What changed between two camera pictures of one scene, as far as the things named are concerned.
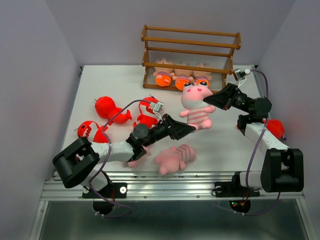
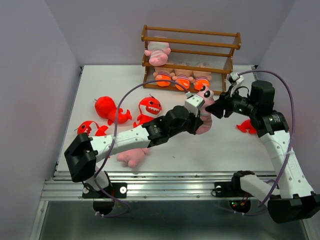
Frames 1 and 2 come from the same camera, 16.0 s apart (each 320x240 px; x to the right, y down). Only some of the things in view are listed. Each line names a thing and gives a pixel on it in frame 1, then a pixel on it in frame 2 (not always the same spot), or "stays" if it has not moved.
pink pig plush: x=196 y=109 -> x=158 y=52
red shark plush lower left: x=85 y=128 stays
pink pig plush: x=171 y=160 -> x=207 y=94
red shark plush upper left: x=105 y=107 stays
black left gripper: x=177 y=129 -> x=196 y=122
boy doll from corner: x=200 y=76 stays
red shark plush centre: x=145 y=117 stays
